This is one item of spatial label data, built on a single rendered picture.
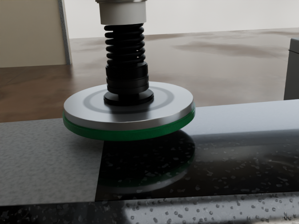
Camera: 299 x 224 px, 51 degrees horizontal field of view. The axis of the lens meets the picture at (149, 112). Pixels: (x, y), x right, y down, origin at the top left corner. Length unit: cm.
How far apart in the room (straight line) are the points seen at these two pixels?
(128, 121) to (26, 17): 510
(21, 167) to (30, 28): 505
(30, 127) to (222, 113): 36
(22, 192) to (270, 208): 29
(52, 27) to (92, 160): 497
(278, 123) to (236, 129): 8
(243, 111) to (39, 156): 37
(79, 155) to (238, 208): 23
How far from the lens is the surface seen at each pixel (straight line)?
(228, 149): 47
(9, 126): 63
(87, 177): 42
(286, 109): 65
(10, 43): 562
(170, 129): 44
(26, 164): 48
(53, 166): 46
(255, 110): 63
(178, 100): 50
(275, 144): 50
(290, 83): 168
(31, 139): 55
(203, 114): 60
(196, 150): 46
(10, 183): 44
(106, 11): 47
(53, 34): 539
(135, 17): 47
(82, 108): 49
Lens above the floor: 102
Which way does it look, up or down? 21 degrees down
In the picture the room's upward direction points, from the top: 3 degrees counter-clockwise
